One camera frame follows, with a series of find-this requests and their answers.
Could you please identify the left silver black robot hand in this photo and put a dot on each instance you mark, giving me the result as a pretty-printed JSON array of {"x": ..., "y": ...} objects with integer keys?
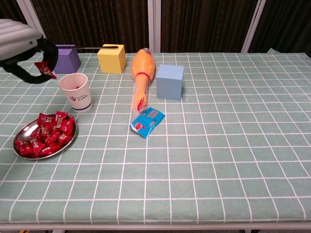
[{"x": 17, "y": 38}]

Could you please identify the white paper cup blue logo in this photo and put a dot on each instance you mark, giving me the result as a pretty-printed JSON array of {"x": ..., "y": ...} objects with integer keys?
[{"x": 79, "y": 98}]

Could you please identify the purple foam cube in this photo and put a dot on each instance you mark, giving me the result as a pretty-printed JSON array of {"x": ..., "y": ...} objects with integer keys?
[{"x": 68, "y": 63}]

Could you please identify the round stainless steel plate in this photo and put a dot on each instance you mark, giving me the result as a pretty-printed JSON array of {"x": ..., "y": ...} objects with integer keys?
[{"x": 26, "y": 128}]

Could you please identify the yellow foam cube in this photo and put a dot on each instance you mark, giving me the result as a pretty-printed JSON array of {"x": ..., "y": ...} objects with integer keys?
[{"x": 110, "y": 61}]

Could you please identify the orange rubber chicken toy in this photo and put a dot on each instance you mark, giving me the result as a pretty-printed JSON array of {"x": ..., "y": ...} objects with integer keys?
[{"x": 143, "y": 65}]

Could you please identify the blue snack packet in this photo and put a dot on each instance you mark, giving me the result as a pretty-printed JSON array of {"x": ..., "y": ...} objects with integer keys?
[{"x": 145, "y": 122}]

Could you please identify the light blue foam cube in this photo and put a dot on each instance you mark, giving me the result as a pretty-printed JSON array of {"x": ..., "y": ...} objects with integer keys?
[{"x": 168, "y": 85}]

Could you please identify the green checked tablecloth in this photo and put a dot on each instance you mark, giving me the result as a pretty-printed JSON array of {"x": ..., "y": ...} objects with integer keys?
[{"x": 218, "y": 145}]

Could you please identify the white partition frame post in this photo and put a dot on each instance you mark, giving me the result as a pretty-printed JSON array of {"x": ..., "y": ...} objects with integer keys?
[
  {"x": 154, "y": 24},
  {"x": 253, "y": 24},
  {"x": 26, "y": 7}
]

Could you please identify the white table frame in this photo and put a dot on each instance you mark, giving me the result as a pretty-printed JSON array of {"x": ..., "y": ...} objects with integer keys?
[{"x": 155, "y": 227}]

